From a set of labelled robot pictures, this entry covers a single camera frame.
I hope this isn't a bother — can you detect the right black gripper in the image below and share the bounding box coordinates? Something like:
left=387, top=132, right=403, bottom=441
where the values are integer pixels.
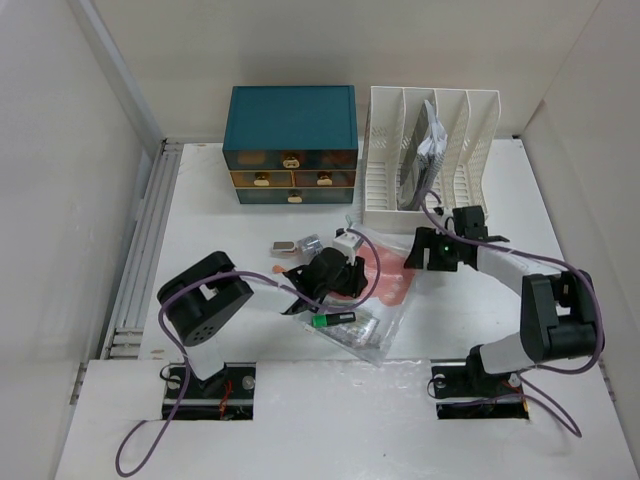
left=402, top=226, right=463, bottom=272

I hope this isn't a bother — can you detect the grey spiral setup guide booklet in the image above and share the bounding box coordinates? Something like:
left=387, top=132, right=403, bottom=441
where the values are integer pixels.
left=396, top=100, right=448, bottom=211

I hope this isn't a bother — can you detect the yellow drawer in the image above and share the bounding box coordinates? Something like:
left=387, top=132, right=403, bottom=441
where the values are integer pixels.
left=230, top=170, right=294, bottom=188

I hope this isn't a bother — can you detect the teal drawer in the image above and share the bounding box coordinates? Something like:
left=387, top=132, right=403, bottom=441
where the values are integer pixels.
left=235, top=187, right=355, bottom=204
left=223, top=149, right=358, bottom=170

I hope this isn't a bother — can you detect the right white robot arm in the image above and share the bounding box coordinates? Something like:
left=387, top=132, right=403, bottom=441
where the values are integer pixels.
left=404, top=206, right=605, bottom=396

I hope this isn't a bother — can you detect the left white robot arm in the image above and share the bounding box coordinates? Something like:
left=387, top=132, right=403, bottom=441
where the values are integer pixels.
left=156, top=247, right=368, bottom=397

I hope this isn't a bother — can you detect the green black highlighter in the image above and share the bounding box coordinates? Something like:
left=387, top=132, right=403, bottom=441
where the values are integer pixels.
left=311, top=312, right=356, bottom=329

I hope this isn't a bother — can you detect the middle right orange drawer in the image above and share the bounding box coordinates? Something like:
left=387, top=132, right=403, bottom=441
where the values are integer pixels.
left=293, top=170, right=356, bottom=188

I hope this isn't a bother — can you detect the teal desktop drawer cabinet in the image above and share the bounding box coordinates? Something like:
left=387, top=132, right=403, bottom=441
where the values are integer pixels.
left=222, top=84, right=359, bottom=206

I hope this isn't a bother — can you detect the white four-slot file rack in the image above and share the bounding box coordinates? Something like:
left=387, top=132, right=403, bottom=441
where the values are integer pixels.
left=362, top=86, right=501, bottom=234

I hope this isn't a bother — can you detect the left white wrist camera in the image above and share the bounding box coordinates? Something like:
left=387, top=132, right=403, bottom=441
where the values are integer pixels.
left=332, top=228, right=363, bottom=265

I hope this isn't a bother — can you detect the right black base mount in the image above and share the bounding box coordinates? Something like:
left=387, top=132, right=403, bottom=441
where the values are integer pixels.
left=427, top=358, right=529, bottom=420

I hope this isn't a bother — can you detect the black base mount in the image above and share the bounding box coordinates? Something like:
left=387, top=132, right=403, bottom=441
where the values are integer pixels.
left=159, top=363, right=257, bottom=421
left=427, top=358, right=529, bottom=420

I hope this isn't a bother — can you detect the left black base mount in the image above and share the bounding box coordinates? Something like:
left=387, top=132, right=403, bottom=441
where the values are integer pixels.
left=159, top=363, right=257, bottom=421

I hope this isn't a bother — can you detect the aluminium rail frame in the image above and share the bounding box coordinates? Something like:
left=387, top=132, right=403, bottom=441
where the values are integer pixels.
left=98, top=140, right=184, bottom=360

